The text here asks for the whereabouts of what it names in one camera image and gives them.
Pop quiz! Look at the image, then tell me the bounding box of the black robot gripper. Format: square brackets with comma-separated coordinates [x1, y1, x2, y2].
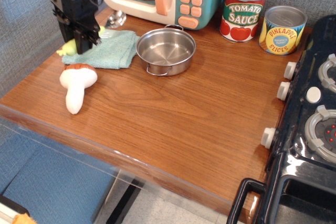
[52, 0, 101, 55]

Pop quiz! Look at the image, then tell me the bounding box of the yellow-handled metal spoon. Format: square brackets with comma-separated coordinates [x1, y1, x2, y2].
[56, 10, 127, 56]

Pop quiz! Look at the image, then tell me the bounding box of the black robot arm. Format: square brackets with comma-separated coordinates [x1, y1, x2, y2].
[51, 0, 102, 54]

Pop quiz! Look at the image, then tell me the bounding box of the light blue folded cloth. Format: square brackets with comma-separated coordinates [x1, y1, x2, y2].
[62, 30, 140, 69]

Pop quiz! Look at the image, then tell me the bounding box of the white plush mushroom toy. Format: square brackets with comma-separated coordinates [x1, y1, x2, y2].
[59, 63, 98, 114]

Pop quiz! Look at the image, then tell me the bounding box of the small stainless steel pot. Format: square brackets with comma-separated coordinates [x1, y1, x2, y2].
[136, 25, 196, 77]

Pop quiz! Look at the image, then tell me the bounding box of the tomato sauce can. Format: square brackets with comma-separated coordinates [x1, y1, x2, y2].
[220, 0, 266, 42]

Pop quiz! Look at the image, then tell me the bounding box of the orange fuzzy object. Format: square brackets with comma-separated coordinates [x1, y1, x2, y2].
[12, 214, 37, 224]

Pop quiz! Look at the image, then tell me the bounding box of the pineapple slices can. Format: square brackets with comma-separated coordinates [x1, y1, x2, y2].
[259, 6, 307, 55]

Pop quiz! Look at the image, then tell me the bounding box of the middle white stove knob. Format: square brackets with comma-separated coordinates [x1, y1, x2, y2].
[277, 82, 290, 101]

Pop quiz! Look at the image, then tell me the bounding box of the white stove knob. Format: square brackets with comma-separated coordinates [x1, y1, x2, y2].
[277, 82, 290, 101]
[283, 61, 297, 80]
[261, 127, 276, 149]

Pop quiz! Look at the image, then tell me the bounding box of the upper white stove knob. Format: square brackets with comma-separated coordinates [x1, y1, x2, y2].
[283, 61, 297, 80]

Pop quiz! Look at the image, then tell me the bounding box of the lower white stove knob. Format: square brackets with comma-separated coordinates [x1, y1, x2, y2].
[261, 127, 276, 149]

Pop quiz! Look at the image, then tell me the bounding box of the black toy stove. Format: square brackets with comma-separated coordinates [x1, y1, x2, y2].
[227, 15, 335, 223]

